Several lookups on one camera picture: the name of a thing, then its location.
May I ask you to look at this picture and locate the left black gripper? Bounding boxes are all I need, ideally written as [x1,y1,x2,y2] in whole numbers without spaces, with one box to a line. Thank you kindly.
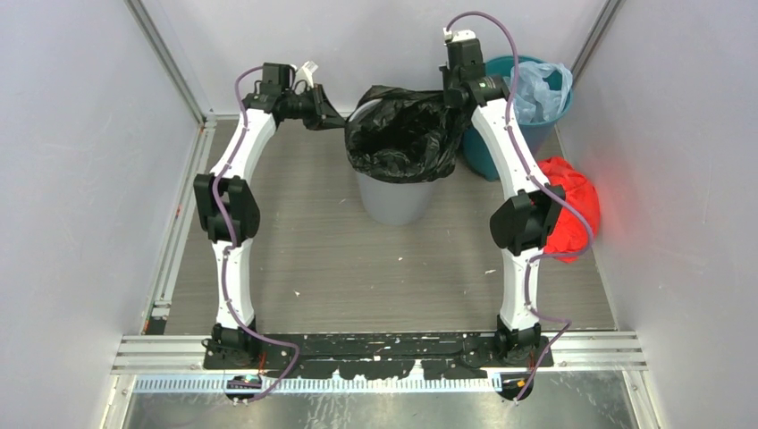
[282,83,348,131]

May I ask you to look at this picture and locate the teal plastic bucket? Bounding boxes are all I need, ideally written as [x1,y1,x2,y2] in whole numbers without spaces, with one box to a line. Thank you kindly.
[462,55,574,182]

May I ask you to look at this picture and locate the black trash bag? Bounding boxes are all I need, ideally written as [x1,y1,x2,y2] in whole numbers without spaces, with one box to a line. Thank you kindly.
[344,85,471,184]

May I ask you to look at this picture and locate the grey translucent trash bin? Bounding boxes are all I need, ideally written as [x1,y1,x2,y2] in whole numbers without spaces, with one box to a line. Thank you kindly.
[345,98,439,226]

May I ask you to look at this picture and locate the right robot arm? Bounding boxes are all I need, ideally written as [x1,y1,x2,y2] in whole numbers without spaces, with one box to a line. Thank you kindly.
[440,30,565,367]

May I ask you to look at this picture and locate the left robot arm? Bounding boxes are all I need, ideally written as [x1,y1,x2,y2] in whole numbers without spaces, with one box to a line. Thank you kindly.
[193,61,346,369]

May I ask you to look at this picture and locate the light blue plastic bag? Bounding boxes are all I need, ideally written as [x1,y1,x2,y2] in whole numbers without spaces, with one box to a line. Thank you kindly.
[507,61,573,124]

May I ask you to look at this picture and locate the red cloth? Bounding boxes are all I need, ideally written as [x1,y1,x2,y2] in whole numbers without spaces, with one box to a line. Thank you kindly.
[535,156,602,265]

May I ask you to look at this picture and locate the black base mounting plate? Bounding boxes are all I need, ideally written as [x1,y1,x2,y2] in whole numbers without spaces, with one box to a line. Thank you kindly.
[201,332,554,381]

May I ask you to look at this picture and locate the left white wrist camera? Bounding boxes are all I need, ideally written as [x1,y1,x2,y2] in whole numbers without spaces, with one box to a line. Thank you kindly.
[295,60,318,88]

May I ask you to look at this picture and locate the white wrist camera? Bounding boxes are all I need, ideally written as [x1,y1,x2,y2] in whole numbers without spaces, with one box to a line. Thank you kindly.
[443,29,477,46]
[295,60,318,88]

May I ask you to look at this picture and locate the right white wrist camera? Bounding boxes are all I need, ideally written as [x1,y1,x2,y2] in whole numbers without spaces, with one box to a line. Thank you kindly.
[443,29,477,46]

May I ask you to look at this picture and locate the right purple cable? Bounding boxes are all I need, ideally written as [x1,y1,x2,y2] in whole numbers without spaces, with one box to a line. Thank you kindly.
[445,10,595,405]

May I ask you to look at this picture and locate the aluminium frame rail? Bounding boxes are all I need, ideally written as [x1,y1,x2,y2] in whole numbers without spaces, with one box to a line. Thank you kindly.
[120,113,218,346]

